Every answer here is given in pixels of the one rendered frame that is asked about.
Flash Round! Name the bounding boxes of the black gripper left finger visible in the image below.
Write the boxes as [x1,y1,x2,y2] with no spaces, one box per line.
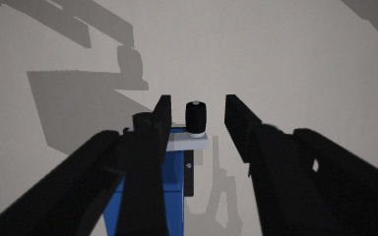
[0,94,172,236]

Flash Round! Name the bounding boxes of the blue pencil sharpener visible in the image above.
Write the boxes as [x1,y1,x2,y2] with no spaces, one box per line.
[103,100,208,236]

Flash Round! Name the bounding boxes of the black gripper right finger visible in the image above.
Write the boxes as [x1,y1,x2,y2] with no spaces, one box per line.
[224,94,378,236]

